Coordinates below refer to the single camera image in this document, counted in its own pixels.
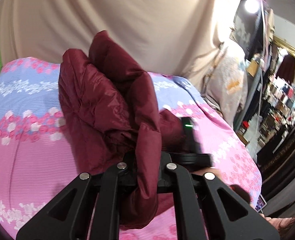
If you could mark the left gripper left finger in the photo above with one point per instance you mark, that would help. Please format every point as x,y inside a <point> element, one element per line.
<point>87,208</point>

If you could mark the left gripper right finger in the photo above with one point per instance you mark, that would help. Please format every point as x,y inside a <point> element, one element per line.
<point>206,208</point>

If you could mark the maroon puffer jacket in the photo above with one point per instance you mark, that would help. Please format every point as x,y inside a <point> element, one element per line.
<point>110,108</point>

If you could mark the pink floral bed sheet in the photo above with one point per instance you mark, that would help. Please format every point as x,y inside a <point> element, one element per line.
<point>36,161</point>

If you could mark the grey floral hanging cloth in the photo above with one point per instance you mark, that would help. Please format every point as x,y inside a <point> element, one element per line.
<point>225,85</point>

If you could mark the cluttered shelf unit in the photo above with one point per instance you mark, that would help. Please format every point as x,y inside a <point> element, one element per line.
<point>268,116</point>

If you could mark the beige curtain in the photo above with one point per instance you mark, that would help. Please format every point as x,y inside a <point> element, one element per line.
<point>178,37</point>

